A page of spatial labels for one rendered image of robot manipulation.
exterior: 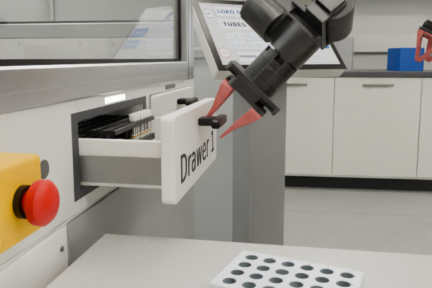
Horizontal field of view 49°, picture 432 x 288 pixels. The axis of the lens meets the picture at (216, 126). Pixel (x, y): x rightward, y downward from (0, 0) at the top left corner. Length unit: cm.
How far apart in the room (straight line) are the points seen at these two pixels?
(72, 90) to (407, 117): 332
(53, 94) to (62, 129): 5
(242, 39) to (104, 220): 101
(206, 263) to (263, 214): 121
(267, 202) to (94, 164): 120
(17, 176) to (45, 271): 19
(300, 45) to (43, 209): 43
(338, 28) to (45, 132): 43
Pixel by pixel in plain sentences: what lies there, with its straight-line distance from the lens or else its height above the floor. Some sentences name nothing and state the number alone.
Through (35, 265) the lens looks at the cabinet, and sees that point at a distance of 58.
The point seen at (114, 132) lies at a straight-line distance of 66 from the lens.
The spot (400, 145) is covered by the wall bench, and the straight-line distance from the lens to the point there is 380.
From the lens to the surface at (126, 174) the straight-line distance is 62.
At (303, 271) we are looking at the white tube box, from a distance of 48.
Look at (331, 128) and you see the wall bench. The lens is 369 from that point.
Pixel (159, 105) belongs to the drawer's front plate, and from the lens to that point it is 91.
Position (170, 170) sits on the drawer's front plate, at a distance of 59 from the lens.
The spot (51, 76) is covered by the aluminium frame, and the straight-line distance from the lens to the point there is 57.
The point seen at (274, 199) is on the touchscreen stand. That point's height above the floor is 48.
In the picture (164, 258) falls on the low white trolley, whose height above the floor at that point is 76.
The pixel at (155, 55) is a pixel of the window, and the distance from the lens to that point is 101.
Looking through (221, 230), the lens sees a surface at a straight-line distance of 253.
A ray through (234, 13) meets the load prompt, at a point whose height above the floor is 115.
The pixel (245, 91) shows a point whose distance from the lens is 70.
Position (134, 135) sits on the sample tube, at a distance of 75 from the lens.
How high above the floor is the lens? 100
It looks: 8 degrees down
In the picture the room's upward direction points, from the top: straight up
